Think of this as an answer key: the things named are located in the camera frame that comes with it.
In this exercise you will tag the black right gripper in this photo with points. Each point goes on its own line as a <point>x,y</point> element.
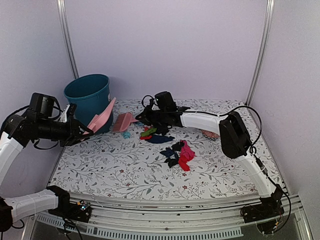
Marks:
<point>144,117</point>

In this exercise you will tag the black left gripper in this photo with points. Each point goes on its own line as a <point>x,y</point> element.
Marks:
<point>74,132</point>

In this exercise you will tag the pink plastic dustpan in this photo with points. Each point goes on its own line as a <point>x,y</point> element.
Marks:
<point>99,120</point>

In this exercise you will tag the pink plastic hand brush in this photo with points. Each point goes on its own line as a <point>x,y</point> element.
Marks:
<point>123,122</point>

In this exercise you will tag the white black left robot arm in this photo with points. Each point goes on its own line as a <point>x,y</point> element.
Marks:
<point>16,133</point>

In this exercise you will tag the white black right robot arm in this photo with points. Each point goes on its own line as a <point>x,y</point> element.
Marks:
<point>235,142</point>

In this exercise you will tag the small blue paper scraps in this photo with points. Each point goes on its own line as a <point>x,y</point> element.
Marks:
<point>126,135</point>

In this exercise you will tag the teal plastic waste bin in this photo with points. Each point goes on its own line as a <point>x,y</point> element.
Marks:
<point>91,94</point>

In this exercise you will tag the pink patterned small bowl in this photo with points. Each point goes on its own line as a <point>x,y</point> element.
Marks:
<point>210,135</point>

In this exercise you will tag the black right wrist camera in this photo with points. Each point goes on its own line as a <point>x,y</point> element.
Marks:
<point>165,101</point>

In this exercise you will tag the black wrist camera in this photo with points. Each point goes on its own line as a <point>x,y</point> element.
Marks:
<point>165,101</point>
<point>42,105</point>

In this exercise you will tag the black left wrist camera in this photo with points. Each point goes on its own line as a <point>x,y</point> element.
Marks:
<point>42,105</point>

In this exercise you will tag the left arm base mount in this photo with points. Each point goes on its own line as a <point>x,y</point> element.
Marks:
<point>77,211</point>

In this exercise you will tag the left aluminium frame post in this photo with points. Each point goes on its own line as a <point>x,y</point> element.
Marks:
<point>62,13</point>

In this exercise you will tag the aluminium frame post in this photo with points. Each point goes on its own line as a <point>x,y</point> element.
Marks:
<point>270,4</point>
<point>62,13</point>

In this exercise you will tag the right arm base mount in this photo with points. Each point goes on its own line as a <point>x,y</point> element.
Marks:
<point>269,207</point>

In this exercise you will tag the right aluminium frame post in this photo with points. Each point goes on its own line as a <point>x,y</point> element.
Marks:
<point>270,4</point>

